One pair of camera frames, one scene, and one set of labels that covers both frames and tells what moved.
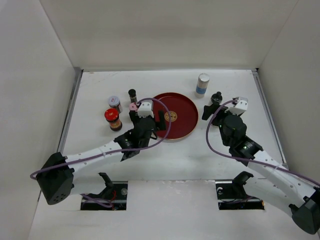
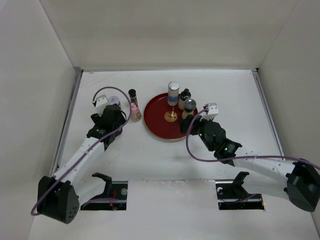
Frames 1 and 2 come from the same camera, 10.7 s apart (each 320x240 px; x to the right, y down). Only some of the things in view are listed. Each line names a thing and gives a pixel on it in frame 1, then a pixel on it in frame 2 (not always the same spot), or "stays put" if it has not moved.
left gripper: [160, 125] to [97, 118]
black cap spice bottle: [132, 92] stays put
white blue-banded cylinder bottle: [203, 81] to [173, 93]
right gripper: [221, 112] to [185, 123]
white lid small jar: [114, 102] stays put
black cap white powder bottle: [216, 97] to [183, 96]
